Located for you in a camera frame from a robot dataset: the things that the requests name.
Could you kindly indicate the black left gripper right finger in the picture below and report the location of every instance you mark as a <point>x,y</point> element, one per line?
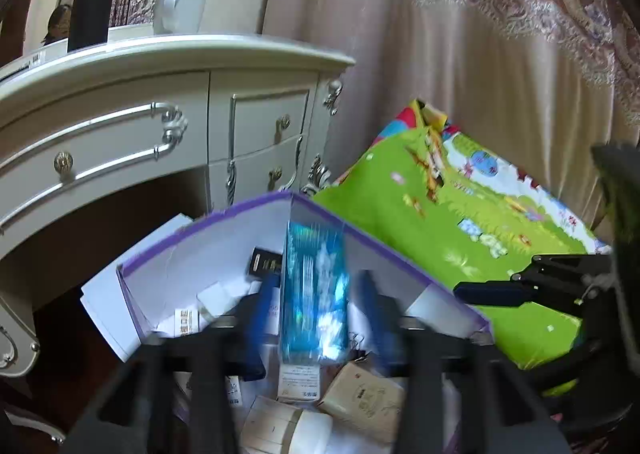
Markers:
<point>499,412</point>

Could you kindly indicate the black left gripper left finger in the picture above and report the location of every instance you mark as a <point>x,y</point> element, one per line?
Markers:
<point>135,411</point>

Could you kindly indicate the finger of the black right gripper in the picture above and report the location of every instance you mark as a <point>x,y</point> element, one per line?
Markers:
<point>513,294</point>

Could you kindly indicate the blue holographic toothpaste box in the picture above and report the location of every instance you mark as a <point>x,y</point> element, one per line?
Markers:
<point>314,296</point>

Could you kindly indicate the white box with purple rim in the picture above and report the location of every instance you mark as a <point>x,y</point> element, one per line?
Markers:
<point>195,274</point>

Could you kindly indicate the white medicine box blue text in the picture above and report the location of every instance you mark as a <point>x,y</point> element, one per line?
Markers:
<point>299,383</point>

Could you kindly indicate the beige paper packet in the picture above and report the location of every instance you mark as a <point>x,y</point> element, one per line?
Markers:
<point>365,401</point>

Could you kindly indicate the colourful cartoon green bedsheet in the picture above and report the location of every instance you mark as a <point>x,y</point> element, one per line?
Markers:
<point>452,207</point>

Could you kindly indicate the black small box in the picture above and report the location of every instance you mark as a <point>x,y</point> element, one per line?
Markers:
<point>263,263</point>

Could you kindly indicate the beige floral curtain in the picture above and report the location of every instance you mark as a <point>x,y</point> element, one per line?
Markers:
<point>537,81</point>

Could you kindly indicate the cream ornate dressing table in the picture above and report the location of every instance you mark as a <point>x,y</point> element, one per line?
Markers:
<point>251,113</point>

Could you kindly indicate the white ceramic mug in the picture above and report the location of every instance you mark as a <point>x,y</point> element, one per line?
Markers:
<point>177,17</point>

